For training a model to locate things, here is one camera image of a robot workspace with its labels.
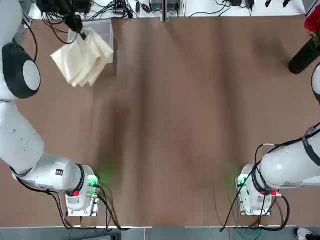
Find clear plastic box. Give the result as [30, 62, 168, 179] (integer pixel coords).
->
[66, 19, 115, 65]

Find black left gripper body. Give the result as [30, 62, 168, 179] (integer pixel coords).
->
[61, 9, 85, 33]

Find cream-colored tablecloth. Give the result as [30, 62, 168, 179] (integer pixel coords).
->
[50, 27, 115, 88]

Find white side desk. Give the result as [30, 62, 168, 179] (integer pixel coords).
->
[24, 0, 310, 19]

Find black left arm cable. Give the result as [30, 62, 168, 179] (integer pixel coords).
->
[23, 12, 76, 65]

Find person's white shoe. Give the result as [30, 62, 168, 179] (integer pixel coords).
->
[296, 226, 320, 240]

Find red rose bouquet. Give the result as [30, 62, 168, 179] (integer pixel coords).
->
[303, 0, 320, 48]

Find black finned power unit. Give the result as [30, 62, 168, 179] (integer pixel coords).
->
[149, 0, 181, 12]

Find black vase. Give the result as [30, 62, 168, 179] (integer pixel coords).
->
[288, 37, 320, 75]

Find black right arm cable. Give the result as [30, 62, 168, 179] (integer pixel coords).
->
[219, 143, 291, 232]

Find aluminium camera post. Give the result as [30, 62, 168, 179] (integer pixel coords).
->
[161, 0, 170, 23]

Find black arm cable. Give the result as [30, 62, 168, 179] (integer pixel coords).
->
[219, 143, 291, 232]
[23, 12, 76, 65]

